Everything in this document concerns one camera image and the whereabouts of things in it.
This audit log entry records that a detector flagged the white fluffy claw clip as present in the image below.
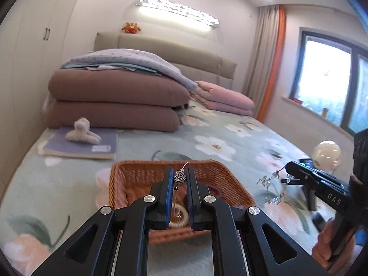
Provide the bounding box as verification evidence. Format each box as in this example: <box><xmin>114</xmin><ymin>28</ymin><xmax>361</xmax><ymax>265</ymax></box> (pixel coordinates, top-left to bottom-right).
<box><xmin>66</xmin><ymin>117</ymin><xmax>102</xmax><ymax>145</ymax></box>

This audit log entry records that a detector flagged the black and white phone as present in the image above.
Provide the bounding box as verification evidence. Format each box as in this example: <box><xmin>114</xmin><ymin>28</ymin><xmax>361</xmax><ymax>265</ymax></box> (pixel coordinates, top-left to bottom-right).
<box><xmin>313</xmin><ymin>213</ymin><xmax>328</xmax><ymax>232</ymax></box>

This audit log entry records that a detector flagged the beige padded headboard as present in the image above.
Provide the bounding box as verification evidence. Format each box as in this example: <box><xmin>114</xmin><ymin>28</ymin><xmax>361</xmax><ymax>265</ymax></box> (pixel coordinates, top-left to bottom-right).
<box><xmin>93</xmin><ymin>32</ymin><xmax>238</xmax><ymax>91</ymax></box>

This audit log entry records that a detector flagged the orange plush toy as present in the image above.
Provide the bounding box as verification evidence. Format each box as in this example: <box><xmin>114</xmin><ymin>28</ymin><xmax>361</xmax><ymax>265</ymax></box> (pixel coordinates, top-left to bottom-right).
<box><xmin>121</xmin><ymin>21</ymin><xmax>141</xmax><ymax>34</ymax></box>

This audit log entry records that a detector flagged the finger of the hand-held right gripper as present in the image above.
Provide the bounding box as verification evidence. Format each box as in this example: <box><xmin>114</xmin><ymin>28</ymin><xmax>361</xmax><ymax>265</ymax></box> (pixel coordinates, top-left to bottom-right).
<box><xmin>287</xmin><ymin>175</ymin><xmax>328</xmax><ymax>204</ymax></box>
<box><xmin>285</xmin><ymin>161</ymin><xmax>348</xmax><ymax>189</ymax></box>

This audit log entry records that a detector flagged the wall light bar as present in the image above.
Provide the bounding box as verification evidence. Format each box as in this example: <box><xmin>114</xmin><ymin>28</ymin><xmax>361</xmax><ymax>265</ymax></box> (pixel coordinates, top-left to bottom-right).
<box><xmin>137</xmin><ymin>0</ymin><xmax>220</xmax><ymax>32</ymax></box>

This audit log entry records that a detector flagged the floral green bed cover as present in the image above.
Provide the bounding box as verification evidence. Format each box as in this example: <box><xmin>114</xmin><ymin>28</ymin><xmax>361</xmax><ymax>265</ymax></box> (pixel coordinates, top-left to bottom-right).
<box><xmin>0</xmin><ymin>98</ymin><xmax>357</xmax><ymax>276</ymax></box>

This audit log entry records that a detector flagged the black camera on tripod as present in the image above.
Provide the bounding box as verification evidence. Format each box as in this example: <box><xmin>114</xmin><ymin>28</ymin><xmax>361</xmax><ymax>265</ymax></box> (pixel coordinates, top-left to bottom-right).
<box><xmin>299</xmin><ymin>158</ymin><xmax>319</xmax><ymax>211</ymax></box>

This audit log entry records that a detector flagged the dark framed window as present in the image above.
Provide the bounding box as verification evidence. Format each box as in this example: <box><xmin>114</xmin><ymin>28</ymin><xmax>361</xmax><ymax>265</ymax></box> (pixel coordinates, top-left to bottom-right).
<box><xmin>289</xmin><ymin>27</ymin><xmax>368</xmax><ymax>141</ymax></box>

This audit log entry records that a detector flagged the beige and orange curtain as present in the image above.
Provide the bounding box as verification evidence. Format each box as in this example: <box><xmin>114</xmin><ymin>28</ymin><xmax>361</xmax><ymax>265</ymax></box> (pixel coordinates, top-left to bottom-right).
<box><xmin>243</xmin><ymin>5</ymin><xmax>286</xmax><ymax>121</ymax></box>

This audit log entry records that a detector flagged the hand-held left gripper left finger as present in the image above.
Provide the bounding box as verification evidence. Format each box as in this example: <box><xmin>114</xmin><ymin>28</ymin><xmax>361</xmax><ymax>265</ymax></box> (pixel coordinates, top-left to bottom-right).
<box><xmin>30</xmin><ymin>167</ymin><xmax>174</xmax><ymax>276</ymax></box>

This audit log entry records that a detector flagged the clear crystal bracelet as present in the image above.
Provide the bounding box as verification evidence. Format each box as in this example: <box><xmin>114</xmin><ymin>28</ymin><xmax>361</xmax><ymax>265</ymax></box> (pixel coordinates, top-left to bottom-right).
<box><xmin>257</xmin><ymin>170</ymin><xmax>291</xmax><ymax>206</ymax></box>

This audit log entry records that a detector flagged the brown wicker basket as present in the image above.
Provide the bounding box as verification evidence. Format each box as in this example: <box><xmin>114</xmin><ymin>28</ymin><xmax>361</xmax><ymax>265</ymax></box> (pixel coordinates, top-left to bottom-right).
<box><xmin>109</xmin><ymin>159</ymin><xmax>256</xmax><ymax>246</ymax></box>

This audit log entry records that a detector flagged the white wardrobe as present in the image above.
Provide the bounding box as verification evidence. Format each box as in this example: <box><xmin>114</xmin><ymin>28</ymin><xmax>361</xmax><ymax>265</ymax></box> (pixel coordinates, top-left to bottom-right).
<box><xmin>0</xmin><ymin>0</ymin><xmax>87</xmax><ymax>179</ymax></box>

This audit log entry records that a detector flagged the pink folded quilt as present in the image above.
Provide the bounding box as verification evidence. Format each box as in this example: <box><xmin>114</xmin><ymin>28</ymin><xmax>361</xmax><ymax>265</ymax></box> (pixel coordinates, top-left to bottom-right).
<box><xmin>190</xmin><ymin>80</ymin><xmax>256</xmax><ymax>116</ymax></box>

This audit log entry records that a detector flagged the brown folded quilt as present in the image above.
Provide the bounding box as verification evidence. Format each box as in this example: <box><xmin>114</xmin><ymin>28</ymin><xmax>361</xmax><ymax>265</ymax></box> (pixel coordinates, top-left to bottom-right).
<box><xmin>47</xmin><ymin>69</ymin><xmax>192</xmax><ymax>110</ymax></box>
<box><xmin>46</xmin><ymin>101</ymin><xmax>181</xmax><ymax>133</ymax></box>

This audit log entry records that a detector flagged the cream beaded bracelet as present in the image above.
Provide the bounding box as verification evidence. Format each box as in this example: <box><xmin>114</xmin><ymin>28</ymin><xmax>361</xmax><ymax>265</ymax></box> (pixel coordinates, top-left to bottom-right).
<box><xmin>170</xmin><ymin>204</ymin><xmax>192</xmax><ymax>227</ymax></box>

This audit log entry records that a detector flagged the person's right hand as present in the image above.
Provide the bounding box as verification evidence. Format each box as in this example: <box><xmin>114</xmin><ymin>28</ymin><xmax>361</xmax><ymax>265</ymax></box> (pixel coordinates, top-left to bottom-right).
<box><xmin>312</xmin><ymin>217</ymin><xmax>357</xmax><ymax>271</ymax></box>

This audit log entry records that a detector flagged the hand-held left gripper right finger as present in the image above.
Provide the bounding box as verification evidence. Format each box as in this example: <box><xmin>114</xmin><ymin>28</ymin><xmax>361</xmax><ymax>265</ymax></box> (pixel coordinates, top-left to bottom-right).
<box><xmin>187</xmin><ymin>168</ymin><xmax>321</xmax><ymax>276</ymax></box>

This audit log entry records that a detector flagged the silver dangling earring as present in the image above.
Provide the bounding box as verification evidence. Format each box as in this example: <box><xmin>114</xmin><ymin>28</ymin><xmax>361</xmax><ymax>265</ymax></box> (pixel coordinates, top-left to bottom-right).
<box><xmin>173</xmin><ymin>162</ymin><xmax>192</xmax><ymax>219</ymax></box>

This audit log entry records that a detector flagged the grey folded blanket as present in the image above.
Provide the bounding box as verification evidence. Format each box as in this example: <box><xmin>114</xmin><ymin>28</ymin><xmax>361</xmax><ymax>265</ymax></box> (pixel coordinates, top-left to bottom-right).
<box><xmin>43</xmin><ymin>49</ymin><xmax>199</xmax><ymax>112</ymax></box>

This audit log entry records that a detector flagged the white round lamp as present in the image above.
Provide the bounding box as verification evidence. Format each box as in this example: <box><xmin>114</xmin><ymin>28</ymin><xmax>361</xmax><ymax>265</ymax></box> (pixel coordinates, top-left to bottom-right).
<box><xmin>313</xmin><ymin>140</ymin><xmax>342</xmax><ymax>170</ymax></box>

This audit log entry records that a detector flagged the purple notebook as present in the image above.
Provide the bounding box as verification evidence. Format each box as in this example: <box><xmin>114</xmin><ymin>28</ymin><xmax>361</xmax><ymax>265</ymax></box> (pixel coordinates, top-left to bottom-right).
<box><xmin>43</xmin><ymin>128</ymin><xmax>119</xmax><ymax>160</ymax></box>

